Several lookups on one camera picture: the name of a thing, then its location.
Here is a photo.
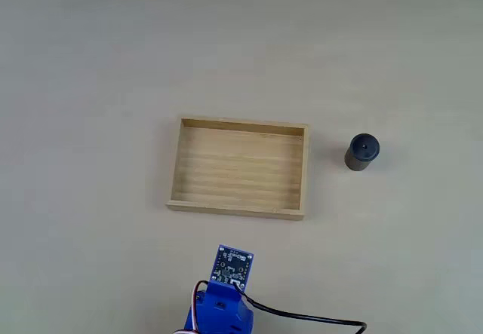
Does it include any black cylinder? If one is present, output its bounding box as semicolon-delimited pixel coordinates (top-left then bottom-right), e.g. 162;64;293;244
343;133;382;173

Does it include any shallow wooden box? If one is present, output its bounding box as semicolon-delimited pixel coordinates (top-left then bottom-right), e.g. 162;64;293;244
165;114;310;222

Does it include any white and red servo wire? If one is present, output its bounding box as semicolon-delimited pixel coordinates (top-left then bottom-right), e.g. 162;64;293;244
177;280;209;334

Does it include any blue camera circuit board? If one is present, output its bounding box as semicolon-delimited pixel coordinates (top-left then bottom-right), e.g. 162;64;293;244
210;244;255;290

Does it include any black camera cable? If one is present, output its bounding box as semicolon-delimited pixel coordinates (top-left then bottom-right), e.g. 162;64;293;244
232;281;368;334

